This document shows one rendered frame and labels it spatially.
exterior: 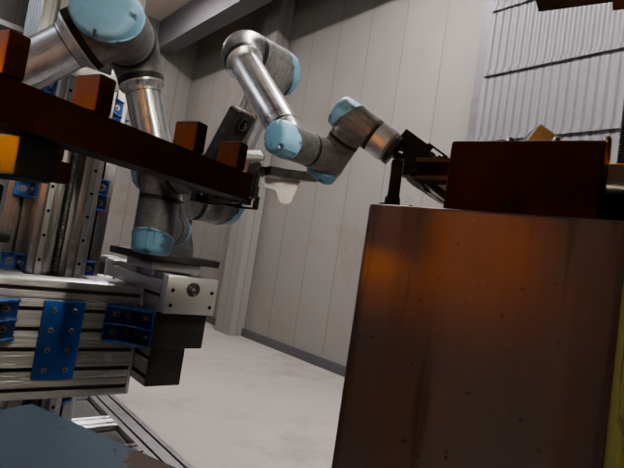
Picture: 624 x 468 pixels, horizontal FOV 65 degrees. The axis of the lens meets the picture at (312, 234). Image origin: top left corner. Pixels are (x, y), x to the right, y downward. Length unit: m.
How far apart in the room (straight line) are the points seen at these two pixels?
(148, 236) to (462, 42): 3.27
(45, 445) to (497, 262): 0.41
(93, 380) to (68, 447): 0.82
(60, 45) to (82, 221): 0.49
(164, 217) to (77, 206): 0.48
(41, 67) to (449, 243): 0.83
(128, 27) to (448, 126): 2.94
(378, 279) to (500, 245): 0.11
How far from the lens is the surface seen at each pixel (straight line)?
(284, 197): 0.84
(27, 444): 0.52
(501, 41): 3.67
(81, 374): 1.31
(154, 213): 0.93
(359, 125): 1.09
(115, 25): 1.00
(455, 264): 0.41
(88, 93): 0.28
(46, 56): 1.05
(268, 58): 1.35
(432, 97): 3.88
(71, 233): 1.39
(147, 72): 1.12
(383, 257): 0.43
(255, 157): 0.72
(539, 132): 1.11
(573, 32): 3.45
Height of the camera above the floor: 0.85
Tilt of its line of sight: 3 degrees up
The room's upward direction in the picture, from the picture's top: 9 degrees clockwise
